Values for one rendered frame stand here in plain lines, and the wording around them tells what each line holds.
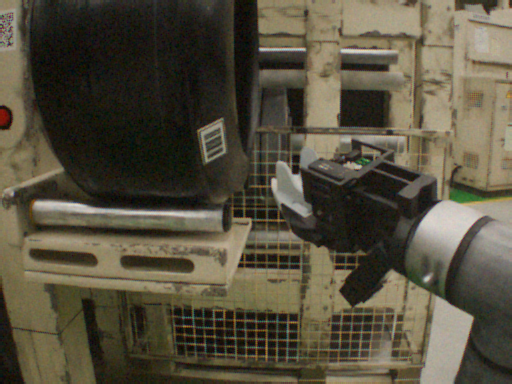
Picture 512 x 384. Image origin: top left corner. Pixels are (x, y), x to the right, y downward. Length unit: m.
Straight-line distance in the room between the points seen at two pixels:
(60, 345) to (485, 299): 0.85
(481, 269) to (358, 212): 0.13
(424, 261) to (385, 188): 0.08
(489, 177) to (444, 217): 4.63
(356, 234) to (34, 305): 0.73
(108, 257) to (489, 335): 0.57
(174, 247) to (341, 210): 0.37
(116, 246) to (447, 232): 0.52
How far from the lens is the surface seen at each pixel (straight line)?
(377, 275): 0.43
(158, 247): 0.71
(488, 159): 4.93
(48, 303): 0.97
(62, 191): 0.93
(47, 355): 1.05
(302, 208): 0.47
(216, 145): 0.62
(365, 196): 0.39
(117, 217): 0.74
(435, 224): 0.36
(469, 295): 0.34
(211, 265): 0.70
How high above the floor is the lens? 1.11
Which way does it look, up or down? 13 degrees down
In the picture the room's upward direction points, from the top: straight up
